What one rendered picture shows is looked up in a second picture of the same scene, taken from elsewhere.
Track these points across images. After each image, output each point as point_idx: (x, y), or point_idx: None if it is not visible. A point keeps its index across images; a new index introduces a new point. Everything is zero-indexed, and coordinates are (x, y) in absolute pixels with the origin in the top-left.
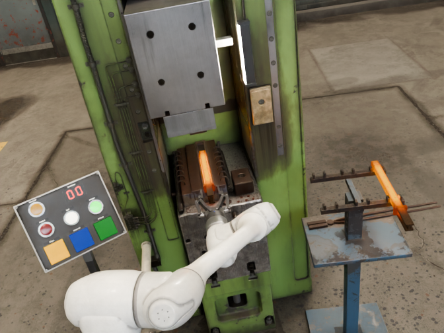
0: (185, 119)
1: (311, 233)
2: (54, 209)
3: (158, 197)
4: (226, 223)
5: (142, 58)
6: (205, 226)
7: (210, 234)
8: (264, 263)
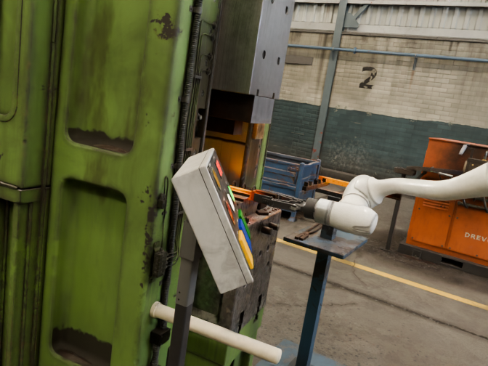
0: (263, 104)
1: (307, 242)
2: (221, 184)
3: (182, 224)
4: (348, 196)
5: (263, 20)
6: (255, 242)
7: (346, 207)
8: (265, 295)
